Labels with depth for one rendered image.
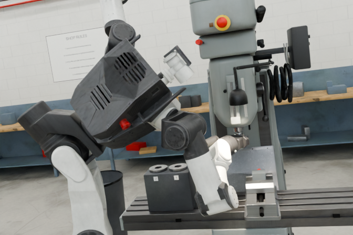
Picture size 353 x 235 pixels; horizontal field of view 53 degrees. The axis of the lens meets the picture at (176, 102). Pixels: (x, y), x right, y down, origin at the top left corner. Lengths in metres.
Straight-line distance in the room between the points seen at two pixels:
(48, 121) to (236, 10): 0.80
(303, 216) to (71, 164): 1.01
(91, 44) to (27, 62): 1.33
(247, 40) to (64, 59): 5.44
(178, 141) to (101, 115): 0.26
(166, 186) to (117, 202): 1.74
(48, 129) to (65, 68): 5.43
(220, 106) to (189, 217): 0.54
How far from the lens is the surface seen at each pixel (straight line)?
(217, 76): 1.55
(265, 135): 2.05
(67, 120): 1.26
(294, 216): 1.69
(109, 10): 1.45
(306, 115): 5.97
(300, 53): 1.84
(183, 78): 1.28
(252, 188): 1.66
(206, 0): 1.43
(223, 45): 1.50
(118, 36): 1.31
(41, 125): 1.29
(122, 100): 1.11
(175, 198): 1.72
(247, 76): 1.54
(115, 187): 3.36
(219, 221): 1.70
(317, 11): 5.93
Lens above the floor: 1.64
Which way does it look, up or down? 7 degrees down
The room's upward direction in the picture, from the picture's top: 8 degrees counter-clockwise
